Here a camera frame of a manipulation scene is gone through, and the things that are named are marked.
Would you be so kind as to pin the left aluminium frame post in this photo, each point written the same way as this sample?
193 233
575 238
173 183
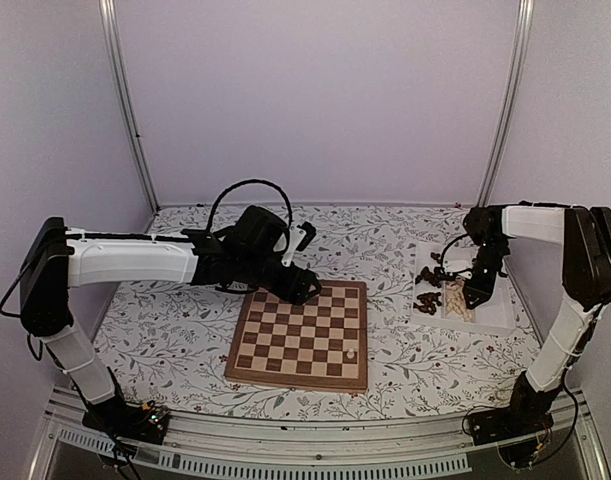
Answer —
109 22

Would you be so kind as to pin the right aluminium frame post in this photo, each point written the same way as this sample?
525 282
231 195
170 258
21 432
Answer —
518 55

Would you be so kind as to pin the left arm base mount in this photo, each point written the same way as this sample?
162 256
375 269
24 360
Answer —
146 422

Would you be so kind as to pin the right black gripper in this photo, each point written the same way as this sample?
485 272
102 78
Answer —
484 292

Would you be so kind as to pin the white plastic tray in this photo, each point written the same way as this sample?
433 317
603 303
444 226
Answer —
494 317

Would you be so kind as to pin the front aluminium rail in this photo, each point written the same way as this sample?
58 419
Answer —
201 446

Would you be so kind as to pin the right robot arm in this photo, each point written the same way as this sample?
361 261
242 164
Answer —
584 235

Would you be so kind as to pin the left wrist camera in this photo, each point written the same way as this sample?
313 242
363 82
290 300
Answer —
297 238

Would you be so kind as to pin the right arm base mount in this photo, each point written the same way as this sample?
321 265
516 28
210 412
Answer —
526 430

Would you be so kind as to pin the pile of dark chess pieces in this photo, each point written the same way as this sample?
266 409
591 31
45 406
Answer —
428 288

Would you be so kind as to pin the aluminium frame post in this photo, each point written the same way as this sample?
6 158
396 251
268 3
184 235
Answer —
518 55
109 22

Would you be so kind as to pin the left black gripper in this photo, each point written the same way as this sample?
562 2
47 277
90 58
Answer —
296 290

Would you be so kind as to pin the wooden chess board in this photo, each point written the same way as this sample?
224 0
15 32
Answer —
280 345

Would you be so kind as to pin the pile of light chess pieces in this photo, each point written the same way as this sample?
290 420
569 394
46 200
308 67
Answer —
454 303

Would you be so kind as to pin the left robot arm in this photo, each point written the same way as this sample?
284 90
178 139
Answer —
241 259

